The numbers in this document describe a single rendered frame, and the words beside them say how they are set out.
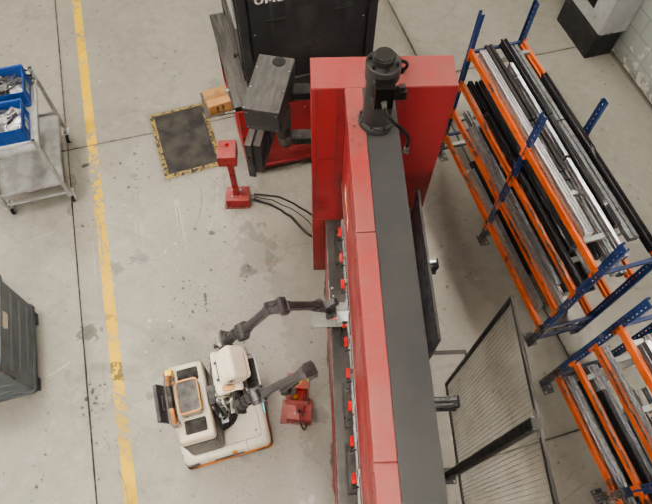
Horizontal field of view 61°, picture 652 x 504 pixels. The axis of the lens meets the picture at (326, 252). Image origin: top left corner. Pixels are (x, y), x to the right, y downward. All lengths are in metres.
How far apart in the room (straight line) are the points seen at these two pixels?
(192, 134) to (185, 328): 2.18
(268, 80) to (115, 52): 3.71
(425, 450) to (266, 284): 3.06
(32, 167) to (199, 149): 1.58
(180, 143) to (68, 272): 1.73
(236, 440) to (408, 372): 2.25
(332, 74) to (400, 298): 1.44
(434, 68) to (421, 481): 2.25
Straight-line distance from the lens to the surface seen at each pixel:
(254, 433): 4.46
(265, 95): 3.77
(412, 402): 2.44
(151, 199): 5.82
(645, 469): 4.46
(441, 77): 3.44
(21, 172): 6.05
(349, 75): 3.38
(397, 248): 2.70
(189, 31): 7.37
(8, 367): 4.84
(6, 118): 5.58
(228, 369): 3.44
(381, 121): 3.04
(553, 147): 4.46
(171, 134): 6.26
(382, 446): 2.39
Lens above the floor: 4.64
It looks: 62 degrees down
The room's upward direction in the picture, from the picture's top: 2 degrees clockwise
